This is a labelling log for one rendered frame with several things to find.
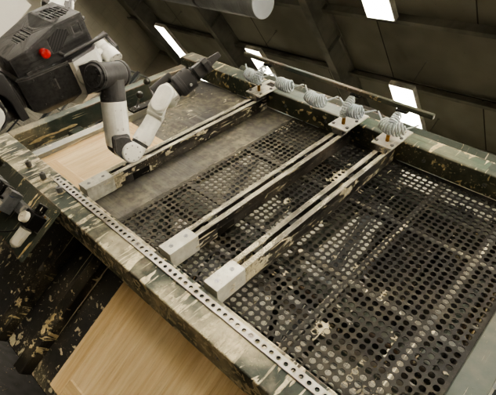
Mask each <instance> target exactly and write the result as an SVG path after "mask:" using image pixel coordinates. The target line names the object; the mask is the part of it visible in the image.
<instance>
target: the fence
mask: <svg viewBox="0 0 496 395"><path fill-rule="evenodd" d="M193 94H195V91H192V92H190V93H189V94H188V95H187V96H181V97H180V99H179V100H182V99H185V98H187V97H188V96H191V95H193ZM147 109H148V108H145V109H143V110H141V111H138V112H136V113H134V114H133V113H132V112H130V111H128V117H129V121H130V122H132V121H135V120H137V119H139V118H142V117H144V116H146V115H147ZM103 131H104V128H103V122H100V123H99V124H97V125H94V126H92V127H89V128H87V129H84V130H82V131H80V132H77V133H75V134H73V135H71V136H68V137H66V138H64V139H61V140H59V141H56V142H55V143H51V144H49V145H48V146H45V147H43V148H40V149H38V150H35V151H33V152H32V153H34V154H35V155H36V156H38V157H39V158H40V159H42V158H44V157H46V156H49V155H50V154H53V153H56V152H57V151H59V150H62V149H64V148H66V147H69V146H71V145H73V144H76V143H78V142H80V141H82V140H85V139H87V138H89V137H91V136H94V135H96V134H98V133H100V132H103Z"/></svg>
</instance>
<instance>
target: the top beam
mask: <svg viewBox="0 0 496 395"><path fill-rule="evenodd" d="M200 58H206V59H207V58H208V57H205V56H201V55H199V54H196V53H188V54H186V55H184V56H181V64H184V65H186V66H187V67H192V66H193V65H195V63H196V62H197V61H198V60H199V59H200ZM212 67H213V69H214V70H213V71H211V72H210V73H207V74H206V75H205V76H204V77H203V78H202V80H205V81H207V82H210V83H212V84H214V85H217V86H219V87H221V88H224V89H227V90H229V91H231V92H235V93H236V94H238V95H241V96H244V97H246V98H249V93H247V92H246V91H247V90H249V89H251V88H253V87H255V86H257V85H256V84H254V83H251V82H249V81H247V80H246V79H245V78H244V75H243V73H244V71H242V70H240V69H237V68H235V67H231V66H229V65H226V64H224V63H220V62H218V61H216V62H215V63H214V64H213V65H212ZM304 95H305V93H303V92H300V91H297V90H295V89H294V90H293V91H292V92H290V93H289V92H283V91H281V90H279V89H275V90H273V91H272V92H270V93H268V94H266V102H267V106H268V107H271V108H273V109H275V110H277V111H280V112H282V113H285V114H288V115H290V116H292V117H294V118H297V119H299V120H302V121H305V122H307V123H310V124H311V125H315V126H316V127H319V128H321V129H324V130H327V131H329V132H332V127H331V126H329V125H328V124H329V123H331V122H332V121H334V120H335V119H337V118H339V117H340V116H339V112H340V110H341V109H340V108H341V107H340V106H338V105H335V104H333V103H329V102H327V105H326V106H324V108H322V107H321V108H319V107H313V106H310V105H309V104H308V103H307V102H306V101H305V100H304V99H303V97H304ZM379 122H380V121H379V120H376V119H374V118H370V117H369V118H367V119H365V120H364V121H362V122H361V123H360V124H359V125H357V126H355V127H354V128H352V129H350V130H351V134H350V140H351V141H353V142H355V143H359V144H360V145H363V146H365V147H368V148H371V149H372V150H375V147H376V144H373V143H371V141H372V140H373V139H375V138H376V137H377V136H379V135H380V134H382V133H383V131H381V130H380V129H379V128H378V123H379ZM393 158H395V159H397V160H399V161H402V162H405V163H407V164H409V165H412V166H414V167H416V168H419V169H421V170H424V171H426V172H429V173H432V174H433V175H436V176H439V177H441V178H443V179H446V180H449V181H451V182H453V183H456V184H458V185H460V186H463V187H466V188H468V189H470V190H473V191H475V192H477V193H480V194H483V195H485V196H487V197H489V198H493V199H494V200H496V163H493V162H492V161H488V160H486V159H483V158H479V157H477V156H475V155H472V154H469V153H466V152H464V151H461V150H458V149H455V148H453V147H449V146H447V145H445V144H442V143H438V142H436V141H434V140H431V139H428V138H425V137H423V136H420V135H417V134H414V133H413V134H412V135H411V136H409V137H408V138H407V139H406V140H405V141H403V142H402V143H401V144H400V145H398V146H397V147H396V148H395V151H394V154H393Z"/></svg>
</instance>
